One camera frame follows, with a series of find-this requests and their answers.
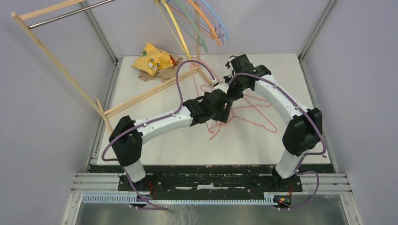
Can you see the purple hanger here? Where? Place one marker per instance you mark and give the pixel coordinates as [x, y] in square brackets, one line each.
[211, 18]

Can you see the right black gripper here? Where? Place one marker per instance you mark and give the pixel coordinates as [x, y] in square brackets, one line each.
[234, 96]

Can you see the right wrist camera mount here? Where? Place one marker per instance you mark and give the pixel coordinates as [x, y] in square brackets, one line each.
[229, 66]

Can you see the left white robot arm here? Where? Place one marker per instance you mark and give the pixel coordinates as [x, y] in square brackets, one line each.
[130, 135]

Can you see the white slotted cable duct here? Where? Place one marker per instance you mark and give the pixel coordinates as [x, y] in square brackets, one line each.
[133, 199]

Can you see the pink wire hanger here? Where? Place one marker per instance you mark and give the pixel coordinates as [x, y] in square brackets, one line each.
[248, 101]
[253, 117]

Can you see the yellow garment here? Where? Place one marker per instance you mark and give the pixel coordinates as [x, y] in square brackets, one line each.
[149, 51]

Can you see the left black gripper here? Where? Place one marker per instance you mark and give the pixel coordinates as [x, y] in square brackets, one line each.
[223, 116]

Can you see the pink wire hanger lower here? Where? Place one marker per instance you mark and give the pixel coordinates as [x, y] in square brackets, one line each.
[253, 117]

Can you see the pink wire hanger upper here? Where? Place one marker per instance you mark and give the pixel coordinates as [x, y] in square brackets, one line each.
[248, 101]

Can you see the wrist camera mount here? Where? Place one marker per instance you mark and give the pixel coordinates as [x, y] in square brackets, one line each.
[221, 86]
[229, 66]

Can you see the green hanger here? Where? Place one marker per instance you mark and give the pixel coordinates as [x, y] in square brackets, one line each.
[180, 7]

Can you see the orange hanger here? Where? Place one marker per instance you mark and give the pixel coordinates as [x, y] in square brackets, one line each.
[208, 21]

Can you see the metal rack rod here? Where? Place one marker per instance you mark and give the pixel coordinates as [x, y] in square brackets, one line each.
[69, 14]

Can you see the pink plastic hanger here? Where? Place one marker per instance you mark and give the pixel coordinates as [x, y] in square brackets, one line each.
[213, 127]

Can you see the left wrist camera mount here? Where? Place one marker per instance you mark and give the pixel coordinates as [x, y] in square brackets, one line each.
[221, 86]

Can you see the beige cloth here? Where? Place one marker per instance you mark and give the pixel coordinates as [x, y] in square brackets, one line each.
[168, 73]

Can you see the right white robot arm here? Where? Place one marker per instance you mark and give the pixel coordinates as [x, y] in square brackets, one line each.
[304, 125]

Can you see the yellow hanger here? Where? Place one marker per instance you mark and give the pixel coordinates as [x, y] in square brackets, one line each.
[162, 5]

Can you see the light blue hanger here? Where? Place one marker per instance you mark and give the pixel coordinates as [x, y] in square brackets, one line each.
[223, 27]

